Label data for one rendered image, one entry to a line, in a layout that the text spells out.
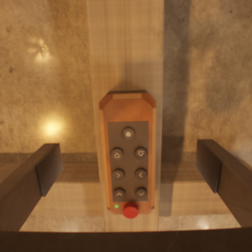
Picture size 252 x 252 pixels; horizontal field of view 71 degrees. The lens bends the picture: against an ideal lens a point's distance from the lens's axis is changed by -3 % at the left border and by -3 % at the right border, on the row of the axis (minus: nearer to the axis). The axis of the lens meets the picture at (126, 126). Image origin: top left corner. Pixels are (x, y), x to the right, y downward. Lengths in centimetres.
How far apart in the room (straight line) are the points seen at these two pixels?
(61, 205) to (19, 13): 46
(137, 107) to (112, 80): 6
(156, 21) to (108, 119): 14
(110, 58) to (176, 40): 25
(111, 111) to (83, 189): 27
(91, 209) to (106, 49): 37
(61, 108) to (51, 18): 21
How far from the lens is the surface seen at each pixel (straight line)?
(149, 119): 22
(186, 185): 46
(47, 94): 50
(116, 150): 23
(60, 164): 17
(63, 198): 49
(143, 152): 23
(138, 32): 26
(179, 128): 50
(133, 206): 27
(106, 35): 26
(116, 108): 22
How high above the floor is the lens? 46
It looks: 73 degrees down
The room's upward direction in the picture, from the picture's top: 178 degrees counter-clockwise
